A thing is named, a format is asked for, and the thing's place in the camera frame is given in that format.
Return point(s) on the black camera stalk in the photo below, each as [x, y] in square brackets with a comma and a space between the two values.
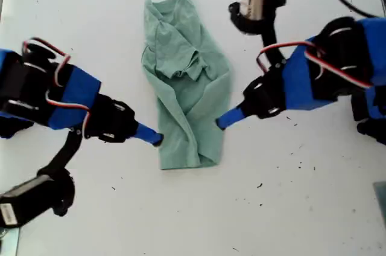
[270, 41]
[64, 150]

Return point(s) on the shiny metal plate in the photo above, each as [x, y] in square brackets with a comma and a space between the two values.
[10, 244]

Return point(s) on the mint green t-shirt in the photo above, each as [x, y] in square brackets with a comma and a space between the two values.
[181, 93]

